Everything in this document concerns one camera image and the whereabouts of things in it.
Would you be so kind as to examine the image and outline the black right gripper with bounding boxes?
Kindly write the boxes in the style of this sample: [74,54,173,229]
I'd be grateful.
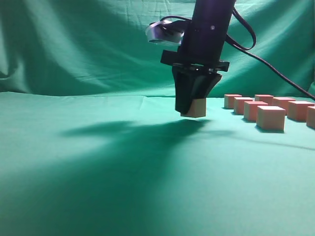
[160,23,229,113]

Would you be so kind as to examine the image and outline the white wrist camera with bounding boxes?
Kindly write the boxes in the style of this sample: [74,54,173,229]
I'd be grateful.
[145,20,187,46]

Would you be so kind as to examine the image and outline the pink cube column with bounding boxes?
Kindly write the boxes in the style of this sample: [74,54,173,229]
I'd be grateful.
[254,94,274,105]
[287,101,315,122]
[224,94,242,109]
[256,106,286,131]
[234,97,253,115]
[181,98,206,118]
[272,97,296,114]
[244,101,268,122]

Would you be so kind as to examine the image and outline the green cloth backdrop and cover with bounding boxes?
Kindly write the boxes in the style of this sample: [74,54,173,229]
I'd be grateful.
[0,0,315,236]

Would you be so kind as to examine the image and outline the black cable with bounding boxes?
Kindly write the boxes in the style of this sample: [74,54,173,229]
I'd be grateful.
[159,6,315,101]

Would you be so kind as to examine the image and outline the pink cube column edge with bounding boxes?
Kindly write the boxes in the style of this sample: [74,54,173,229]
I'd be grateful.
[306,106,315,129]

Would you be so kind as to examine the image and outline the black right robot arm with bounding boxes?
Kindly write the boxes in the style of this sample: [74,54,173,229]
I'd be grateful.
[160,0,235,114]

